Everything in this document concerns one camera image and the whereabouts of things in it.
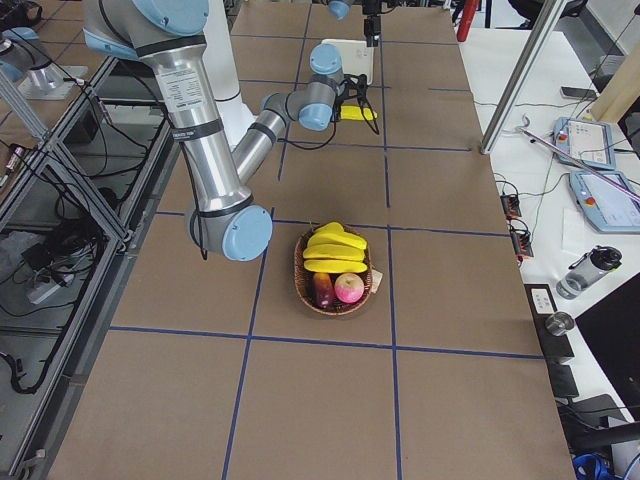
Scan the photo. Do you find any aluminium frame post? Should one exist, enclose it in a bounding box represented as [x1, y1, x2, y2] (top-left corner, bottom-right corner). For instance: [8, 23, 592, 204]
[480, 0, 569, 155]

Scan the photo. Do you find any brown wicker basket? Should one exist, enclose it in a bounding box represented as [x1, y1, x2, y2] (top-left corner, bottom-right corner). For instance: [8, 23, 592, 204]
[293, 221, 373, 316]

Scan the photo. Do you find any orange circuit board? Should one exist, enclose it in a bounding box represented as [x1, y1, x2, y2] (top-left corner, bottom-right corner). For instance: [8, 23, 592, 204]
[500, 194, 522, 220]

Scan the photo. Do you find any paper basket tag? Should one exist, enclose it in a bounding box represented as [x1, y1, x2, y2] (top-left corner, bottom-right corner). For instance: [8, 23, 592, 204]
[371, 269, 384, 294]

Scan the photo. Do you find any white rectangular bear tray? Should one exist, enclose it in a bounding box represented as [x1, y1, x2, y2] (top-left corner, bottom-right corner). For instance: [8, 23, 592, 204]
[321, 39, 375, 85]

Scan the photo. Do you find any black smartphone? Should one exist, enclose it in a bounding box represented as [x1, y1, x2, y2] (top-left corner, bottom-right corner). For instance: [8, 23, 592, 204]
[560, 86, 598, 101]

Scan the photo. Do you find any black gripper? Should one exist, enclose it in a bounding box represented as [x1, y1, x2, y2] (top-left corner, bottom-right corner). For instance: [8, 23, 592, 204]
[341, 74, 380, 134]
[363, 15, 379, 47]

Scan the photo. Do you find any purple red mango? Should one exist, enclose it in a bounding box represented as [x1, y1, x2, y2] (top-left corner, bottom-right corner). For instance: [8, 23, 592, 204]
[313, 272, 335, 309]

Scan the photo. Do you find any yellow banana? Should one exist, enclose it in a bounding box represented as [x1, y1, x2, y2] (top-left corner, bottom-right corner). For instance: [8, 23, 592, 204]
[303, 259, 368, 274]
[307, 231, 368, 250]
[340, 105, 377, 121]

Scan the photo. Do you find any red fire extinguisher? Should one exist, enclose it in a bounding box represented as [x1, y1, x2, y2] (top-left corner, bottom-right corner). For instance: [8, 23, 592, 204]
[456, 0, 479, 43]

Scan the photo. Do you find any far blue teach pendant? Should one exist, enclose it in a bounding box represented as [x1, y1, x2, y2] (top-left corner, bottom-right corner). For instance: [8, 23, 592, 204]
[553, 117, 616, 170]

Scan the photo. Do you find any clear grey water bottle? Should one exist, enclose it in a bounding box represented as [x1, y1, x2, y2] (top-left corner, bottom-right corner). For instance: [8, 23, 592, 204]
[556, 245, 622, 300]

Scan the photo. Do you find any yellow curved fruit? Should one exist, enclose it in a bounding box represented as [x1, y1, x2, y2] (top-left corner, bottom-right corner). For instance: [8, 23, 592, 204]
[302, 244, 365, 262]

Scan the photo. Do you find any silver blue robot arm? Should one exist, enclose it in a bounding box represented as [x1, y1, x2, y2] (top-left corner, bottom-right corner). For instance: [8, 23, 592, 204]
[84, 1, 367, 261]
[327, 0, 382, 47]

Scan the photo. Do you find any blue teach pendant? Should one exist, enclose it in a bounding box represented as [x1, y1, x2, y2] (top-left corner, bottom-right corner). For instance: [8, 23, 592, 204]
[569, 171, 639, 234]
[553, 117, 616, 170]

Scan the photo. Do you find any silver metal cup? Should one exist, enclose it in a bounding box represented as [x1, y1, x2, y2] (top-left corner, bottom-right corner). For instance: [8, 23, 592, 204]
[544, 311, 576, 337]

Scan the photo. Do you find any near blue teach pendant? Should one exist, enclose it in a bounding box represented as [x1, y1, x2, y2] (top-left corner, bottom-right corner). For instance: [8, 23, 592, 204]
[569, 171, 639, 234]

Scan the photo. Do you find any red pink apple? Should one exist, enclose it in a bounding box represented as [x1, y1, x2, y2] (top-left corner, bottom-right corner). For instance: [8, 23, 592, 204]
[334, 273, 365, 304]

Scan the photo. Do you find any yellow pear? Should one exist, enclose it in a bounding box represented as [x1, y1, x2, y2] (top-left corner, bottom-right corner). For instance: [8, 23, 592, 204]
[314, 221, 345, 234]

